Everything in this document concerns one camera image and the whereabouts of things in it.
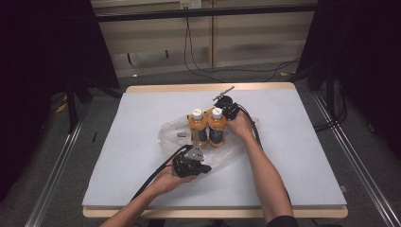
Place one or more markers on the metal floor rail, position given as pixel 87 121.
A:
pixel 53 176
pixel 356 164

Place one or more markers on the translucent white plastic bag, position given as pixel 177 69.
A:
pixel 171 138

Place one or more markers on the person's left hand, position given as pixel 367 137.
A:
pixel 167 183

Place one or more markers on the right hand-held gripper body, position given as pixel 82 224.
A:
pixel 228 101

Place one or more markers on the person's right hand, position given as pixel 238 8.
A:
pixel 242 127

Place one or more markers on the white wall outlet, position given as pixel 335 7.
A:
pixel 190 3

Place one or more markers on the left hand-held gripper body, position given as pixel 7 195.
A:
pixel 186 165

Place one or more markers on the orange juice bottle white cap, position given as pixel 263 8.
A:
pixel 197 127
pixel 217 129

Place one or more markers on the black metal stand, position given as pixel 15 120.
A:
pixel 71 110

